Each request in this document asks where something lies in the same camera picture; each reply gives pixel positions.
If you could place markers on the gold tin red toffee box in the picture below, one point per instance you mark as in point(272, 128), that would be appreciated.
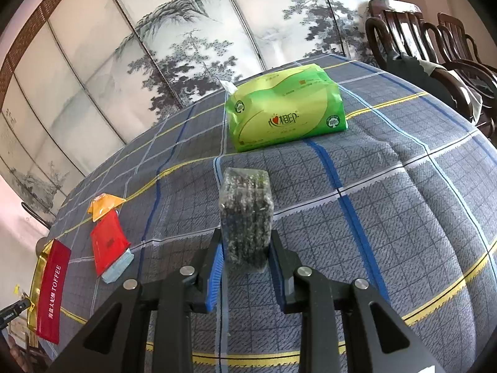
point(43, 316)

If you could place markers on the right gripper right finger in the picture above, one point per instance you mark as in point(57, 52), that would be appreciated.
point(376, 339)

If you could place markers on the orange snack packet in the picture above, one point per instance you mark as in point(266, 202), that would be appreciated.
point(103, 204)

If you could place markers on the green tissue pack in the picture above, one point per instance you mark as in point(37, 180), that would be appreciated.
point(281, 106)

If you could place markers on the dark wooden chair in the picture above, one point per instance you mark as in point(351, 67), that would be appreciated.
point(460, 47)
point(406, 45)

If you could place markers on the red snack pack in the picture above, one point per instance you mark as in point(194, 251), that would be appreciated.
point(108, 241)

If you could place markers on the painted folding screen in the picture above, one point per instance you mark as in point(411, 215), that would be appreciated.
point(90, 87)

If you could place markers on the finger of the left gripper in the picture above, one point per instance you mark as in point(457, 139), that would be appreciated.
point(13, 311)

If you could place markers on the navy and pale blue pack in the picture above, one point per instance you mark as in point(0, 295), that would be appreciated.
point(114, 271)

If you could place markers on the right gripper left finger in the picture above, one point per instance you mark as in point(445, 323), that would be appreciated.
point(115, 338)

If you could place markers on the clear pack dark seaweed snack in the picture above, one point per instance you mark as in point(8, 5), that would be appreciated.
point(246, 213)

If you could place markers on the plaid grey tablecloth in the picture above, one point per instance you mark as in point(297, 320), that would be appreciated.
point(405, 197)

